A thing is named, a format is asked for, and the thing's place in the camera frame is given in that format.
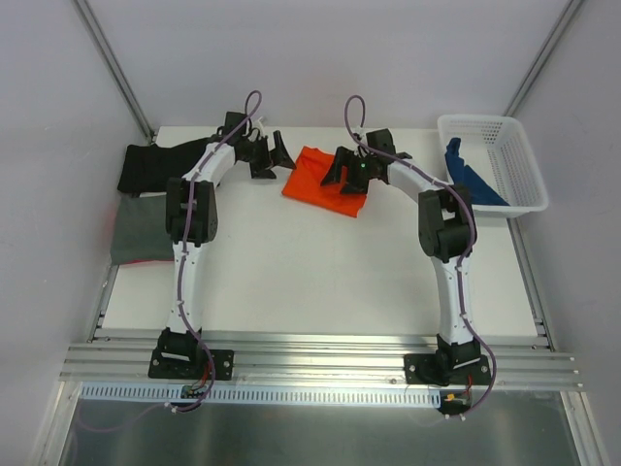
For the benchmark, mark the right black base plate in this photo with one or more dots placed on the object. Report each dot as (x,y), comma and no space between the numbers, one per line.
(425,368)

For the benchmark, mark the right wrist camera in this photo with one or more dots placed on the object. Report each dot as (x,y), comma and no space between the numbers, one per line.
(360,139)

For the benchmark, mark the white slotted cable duct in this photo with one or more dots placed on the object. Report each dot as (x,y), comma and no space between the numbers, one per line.
(263,395)

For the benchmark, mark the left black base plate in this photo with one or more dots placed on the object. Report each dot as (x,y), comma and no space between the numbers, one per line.
(168,366)

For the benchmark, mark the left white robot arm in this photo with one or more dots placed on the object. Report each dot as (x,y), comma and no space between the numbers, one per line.
(191,213)

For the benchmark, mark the orange t shirt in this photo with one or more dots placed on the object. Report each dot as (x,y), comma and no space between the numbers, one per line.
(304,184)

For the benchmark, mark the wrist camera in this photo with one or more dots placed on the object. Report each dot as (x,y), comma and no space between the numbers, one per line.
(360,139)
(257,128)

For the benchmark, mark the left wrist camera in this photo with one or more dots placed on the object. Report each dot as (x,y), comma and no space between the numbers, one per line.
(257,128)

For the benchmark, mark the aluminium mounting rail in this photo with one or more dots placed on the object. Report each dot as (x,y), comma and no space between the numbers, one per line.
(315,325)

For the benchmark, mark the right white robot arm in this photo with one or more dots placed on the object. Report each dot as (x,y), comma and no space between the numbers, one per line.
(446,227)

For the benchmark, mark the blue t shirt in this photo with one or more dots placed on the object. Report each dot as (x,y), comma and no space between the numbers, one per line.
(460,172)

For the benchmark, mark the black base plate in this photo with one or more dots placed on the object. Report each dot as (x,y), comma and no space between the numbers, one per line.
(425,368)
(168,366)

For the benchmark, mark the white plastic basket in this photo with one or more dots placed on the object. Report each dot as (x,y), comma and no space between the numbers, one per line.
(498,150)

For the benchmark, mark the grey folded t shirt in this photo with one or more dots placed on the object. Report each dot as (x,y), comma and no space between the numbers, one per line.
(139,231)

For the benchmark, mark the black folded t shirt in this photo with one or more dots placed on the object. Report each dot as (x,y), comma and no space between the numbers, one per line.
(148,169)

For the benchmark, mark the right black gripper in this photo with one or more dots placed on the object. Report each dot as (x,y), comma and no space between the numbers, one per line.
(352,170)

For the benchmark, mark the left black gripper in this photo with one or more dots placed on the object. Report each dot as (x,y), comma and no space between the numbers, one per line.
(265,156)

